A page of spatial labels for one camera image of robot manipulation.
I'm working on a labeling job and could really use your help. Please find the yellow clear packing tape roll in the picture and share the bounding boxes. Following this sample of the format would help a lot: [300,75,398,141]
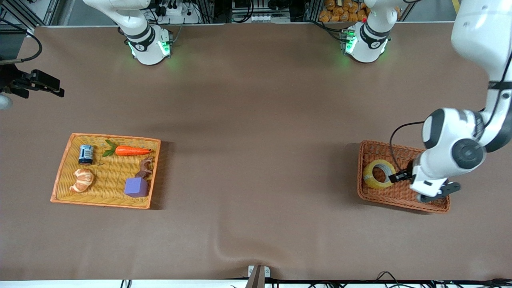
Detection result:
[363,159,396,190]

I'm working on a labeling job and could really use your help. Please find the brown wicker basket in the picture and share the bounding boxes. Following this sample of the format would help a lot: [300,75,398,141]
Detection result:
[357,140,451,214]

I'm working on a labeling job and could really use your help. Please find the small blue labelled can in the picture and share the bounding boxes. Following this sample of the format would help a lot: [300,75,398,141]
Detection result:
[78,144,94,165]

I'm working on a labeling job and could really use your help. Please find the yellow woven tray orange rim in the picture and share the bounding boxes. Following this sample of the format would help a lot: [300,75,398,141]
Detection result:
[50,133,161,210]

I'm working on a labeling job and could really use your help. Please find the toy croissant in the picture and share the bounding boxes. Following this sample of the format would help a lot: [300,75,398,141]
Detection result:
[69,168,95,193]

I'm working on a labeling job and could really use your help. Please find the orange toy carrot green leaves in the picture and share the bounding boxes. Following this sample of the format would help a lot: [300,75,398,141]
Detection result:
[102,139,153,157]

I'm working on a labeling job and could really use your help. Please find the brown toy horse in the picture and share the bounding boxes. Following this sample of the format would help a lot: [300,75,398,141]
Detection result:
[135,156,155,179]

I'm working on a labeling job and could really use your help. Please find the purple cube block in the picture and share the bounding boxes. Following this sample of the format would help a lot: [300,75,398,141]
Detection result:
[124,177,149,198]

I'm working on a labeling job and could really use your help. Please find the white power strip with plugs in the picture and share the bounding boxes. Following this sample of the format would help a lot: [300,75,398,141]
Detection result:
[154,0,201,24]

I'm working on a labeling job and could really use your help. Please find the pile of orange bread toys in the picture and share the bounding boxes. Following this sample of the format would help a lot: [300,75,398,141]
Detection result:
[319,0,370,23]

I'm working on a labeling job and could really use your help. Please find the long white power strip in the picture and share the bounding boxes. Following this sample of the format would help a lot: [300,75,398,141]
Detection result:
[250,14,291,23]

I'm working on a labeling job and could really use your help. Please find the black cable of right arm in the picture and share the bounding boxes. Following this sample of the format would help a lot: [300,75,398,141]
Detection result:
[0,18,43,65]

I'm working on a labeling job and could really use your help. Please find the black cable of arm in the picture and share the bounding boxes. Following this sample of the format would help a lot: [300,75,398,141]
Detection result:
[390,40,512,176]
[0,18,43,65]

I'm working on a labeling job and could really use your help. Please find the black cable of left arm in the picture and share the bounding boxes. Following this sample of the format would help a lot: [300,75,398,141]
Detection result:
[390,40,512,176]

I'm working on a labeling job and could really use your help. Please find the black cables along table edge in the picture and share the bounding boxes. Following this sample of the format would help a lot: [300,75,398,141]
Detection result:
[230,271,512,288]

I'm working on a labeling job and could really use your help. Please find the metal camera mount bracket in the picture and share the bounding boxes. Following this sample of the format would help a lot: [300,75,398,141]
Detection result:
[245,265,271,288]

